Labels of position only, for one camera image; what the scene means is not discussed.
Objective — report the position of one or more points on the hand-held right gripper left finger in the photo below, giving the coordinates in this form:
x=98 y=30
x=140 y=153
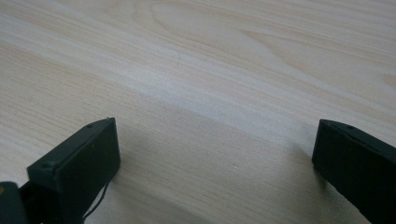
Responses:
x=77 y=165

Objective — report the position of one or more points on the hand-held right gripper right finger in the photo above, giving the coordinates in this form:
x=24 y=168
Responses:
x=358 y=168

